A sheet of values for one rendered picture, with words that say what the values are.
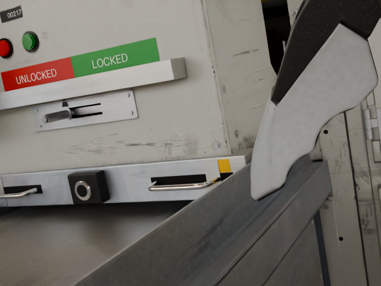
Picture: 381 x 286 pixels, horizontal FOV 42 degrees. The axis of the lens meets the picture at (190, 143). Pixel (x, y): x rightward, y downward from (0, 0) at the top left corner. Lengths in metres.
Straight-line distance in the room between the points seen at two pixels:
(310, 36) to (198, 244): 0.37
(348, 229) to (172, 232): 0.53
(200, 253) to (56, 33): 0.45
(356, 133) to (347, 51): 0.72
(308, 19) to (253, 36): 0.64
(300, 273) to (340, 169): 0.21
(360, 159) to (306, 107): 0.72
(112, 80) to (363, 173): 0.47
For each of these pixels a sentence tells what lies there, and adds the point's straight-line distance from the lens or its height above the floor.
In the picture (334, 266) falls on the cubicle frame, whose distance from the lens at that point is 0.99.
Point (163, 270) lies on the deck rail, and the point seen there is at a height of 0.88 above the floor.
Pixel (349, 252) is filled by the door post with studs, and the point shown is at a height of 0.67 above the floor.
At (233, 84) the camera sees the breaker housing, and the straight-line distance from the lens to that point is 0.73.
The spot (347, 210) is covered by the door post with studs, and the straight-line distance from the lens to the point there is 0.95.
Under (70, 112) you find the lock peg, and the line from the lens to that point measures 0.83.
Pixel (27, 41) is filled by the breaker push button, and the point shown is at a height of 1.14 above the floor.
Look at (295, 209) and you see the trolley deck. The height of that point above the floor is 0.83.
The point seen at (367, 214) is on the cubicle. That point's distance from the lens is 0.95.
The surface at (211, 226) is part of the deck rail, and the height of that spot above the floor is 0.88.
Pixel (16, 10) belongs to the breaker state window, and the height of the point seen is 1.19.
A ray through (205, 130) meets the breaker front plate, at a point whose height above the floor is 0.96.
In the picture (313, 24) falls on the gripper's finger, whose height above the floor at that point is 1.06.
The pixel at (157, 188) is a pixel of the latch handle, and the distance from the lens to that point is 0.70.
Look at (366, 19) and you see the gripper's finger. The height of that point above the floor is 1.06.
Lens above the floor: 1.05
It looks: 8 degrees down
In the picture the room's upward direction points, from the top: 10 degrees counter-clockwise
